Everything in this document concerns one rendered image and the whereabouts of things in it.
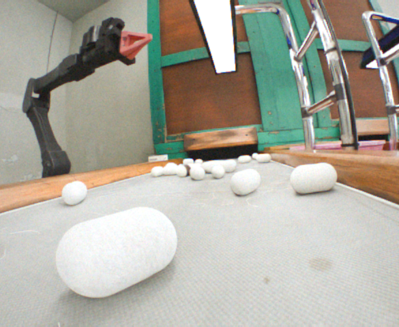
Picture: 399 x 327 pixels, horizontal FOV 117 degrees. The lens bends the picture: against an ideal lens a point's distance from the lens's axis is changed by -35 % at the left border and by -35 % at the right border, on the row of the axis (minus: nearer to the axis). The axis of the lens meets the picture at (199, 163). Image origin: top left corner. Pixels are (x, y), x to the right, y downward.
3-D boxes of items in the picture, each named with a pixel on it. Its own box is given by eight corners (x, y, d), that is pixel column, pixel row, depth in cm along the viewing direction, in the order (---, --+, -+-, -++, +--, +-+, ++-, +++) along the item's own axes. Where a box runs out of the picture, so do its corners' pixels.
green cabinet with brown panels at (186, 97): (153, 144, 84) (146, -10, 79) (185, 146, 138) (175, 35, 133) (414, 123, 55) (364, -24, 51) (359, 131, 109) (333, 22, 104)
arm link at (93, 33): (114, 34, 45) (86, 48, 48) (95, 20, 37) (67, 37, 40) (112, 67, 46) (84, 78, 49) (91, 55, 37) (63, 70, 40)
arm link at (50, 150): (73, 167, 50) (45, 95, 53) (55, 169, 44) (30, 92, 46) (64, 178, 52) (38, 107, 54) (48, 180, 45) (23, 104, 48)
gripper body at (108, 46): (134, 45, 44) (113, 52, 46) (112, 26, 34) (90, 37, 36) (134, 65, 44) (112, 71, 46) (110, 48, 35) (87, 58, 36)
